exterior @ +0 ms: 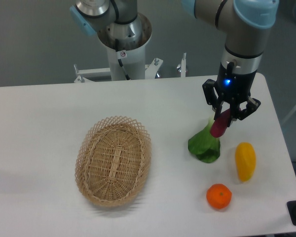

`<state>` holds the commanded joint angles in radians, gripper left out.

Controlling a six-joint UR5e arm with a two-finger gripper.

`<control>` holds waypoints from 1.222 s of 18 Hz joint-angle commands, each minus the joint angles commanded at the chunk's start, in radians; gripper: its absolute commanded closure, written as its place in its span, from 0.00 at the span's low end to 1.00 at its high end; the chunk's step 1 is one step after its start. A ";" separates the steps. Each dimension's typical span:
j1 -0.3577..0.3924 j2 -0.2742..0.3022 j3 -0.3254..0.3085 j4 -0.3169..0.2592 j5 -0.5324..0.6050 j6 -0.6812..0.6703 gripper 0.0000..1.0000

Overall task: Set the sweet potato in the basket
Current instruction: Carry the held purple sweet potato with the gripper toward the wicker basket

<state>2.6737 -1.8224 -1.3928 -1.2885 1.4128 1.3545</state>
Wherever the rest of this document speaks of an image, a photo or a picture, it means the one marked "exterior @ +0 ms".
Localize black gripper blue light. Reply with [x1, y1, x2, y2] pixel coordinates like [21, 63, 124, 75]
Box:
[202, 64, 261, 127]

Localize purple sweet potato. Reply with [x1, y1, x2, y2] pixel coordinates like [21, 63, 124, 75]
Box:
[210, 109, 232, 138]

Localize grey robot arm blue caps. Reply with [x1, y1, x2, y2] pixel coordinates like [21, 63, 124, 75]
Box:
[70, 0, 279, 128]

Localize oval wicker basket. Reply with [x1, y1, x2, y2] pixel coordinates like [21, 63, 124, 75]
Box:
[75, 116, 151, 207]

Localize green bok choy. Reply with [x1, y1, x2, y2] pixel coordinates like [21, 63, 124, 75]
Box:
[187, 118, 221, 163]

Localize yellow mango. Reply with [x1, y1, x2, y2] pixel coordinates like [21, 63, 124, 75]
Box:
[235, 142, 257, 182]

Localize orange tangerine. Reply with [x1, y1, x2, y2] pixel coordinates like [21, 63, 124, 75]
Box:
[206, 184, 232, 209]

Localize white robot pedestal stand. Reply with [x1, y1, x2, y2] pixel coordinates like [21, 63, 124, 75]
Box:
[74, 13, 163, 82]

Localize black cable on pedestal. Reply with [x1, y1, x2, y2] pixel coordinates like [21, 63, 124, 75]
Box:
[114, 39, 131, 81]

